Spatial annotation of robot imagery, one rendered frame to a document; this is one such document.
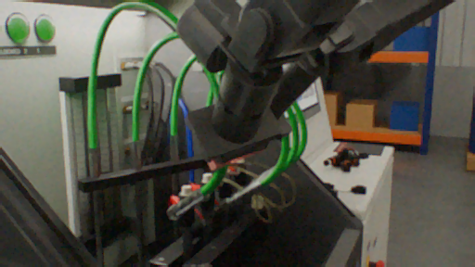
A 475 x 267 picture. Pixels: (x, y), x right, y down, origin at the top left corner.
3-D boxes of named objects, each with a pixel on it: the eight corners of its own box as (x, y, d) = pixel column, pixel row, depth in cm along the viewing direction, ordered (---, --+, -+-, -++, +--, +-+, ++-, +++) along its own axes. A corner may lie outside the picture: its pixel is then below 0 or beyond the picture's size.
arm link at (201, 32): (274, 27, 39) (330, 18, 44) (195, -57, 42) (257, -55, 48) (217, 120, 46) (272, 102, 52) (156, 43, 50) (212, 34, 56)
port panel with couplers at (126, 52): (132, 175, 107) (125, 39, 101) (120, 173, 109) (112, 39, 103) (162, 162, 119) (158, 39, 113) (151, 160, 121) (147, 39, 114)
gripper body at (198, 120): (183, 121, 56) (190, 83, 50) (255, 99, 60) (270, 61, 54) (206, 166, 53) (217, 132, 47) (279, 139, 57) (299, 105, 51)
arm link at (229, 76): (254, 90, 43) (298, 68, 46) (211, 41, 46) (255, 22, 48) (238, 130, 49) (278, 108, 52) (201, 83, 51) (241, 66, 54)
